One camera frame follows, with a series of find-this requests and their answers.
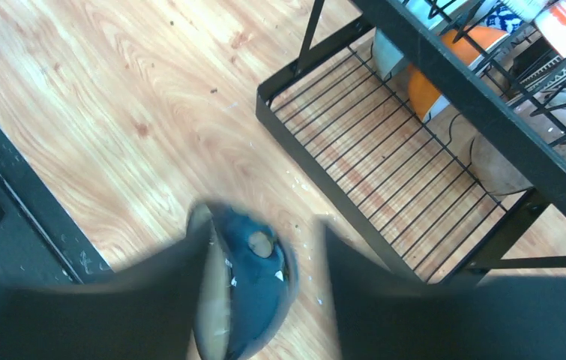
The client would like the black wire dish rack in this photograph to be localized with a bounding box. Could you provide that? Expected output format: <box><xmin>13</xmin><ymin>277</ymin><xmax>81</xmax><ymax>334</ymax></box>
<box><xmin>256</xmin><ymin>1</ymin><xmax>566</xmax><ymax>283</ymax></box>

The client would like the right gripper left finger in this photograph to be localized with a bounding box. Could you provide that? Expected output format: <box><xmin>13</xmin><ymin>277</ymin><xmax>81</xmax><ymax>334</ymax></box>
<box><xmin>0</xmin><ymin>221</ymin><xmax>211</xmax><ymax>359</ymax></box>

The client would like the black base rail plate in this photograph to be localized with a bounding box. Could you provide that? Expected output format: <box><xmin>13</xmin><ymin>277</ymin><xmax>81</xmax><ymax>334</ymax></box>
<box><xmin>0</xmin><ymin>129</ymin><xmax>113</xmax><ymax>284</ymax></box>

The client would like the beige bowl black rim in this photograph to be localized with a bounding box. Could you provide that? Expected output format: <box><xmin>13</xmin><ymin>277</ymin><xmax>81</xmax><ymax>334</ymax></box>
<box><xmin>469</xmin><ymin>91</ymin><xmax>566</xmax><ymax>197</ymax></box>

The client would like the blue floral glazed bowl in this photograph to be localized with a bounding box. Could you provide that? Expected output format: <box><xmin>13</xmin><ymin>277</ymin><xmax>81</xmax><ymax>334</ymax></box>
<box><xmin>186</xmin><ymin>200</ymin><xmax>299</xmax><ymax>359</ymax></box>

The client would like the red white patterned bowl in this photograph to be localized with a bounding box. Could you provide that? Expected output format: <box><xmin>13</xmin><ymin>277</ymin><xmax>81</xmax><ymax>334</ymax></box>
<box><xmin>481</xmin><ymin>3</ymin><xmax>524</xmax><ymax>33</ymax></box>

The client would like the celadon bowl brown rim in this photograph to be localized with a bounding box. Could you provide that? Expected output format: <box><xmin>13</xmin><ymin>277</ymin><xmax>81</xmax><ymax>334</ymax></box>
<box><xmin>372</xmin><ymin>0</ymin><xmax>466</xmax><ymax>80</ymax></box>

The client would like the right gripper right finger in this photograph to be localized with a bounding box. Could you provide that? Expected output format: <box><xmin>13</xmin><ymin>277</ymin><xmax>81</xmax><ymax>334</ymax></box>
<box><xmin>318</xmin><ymin>219</ymin><xmax>566</xmax><ymax>359</ymax></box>

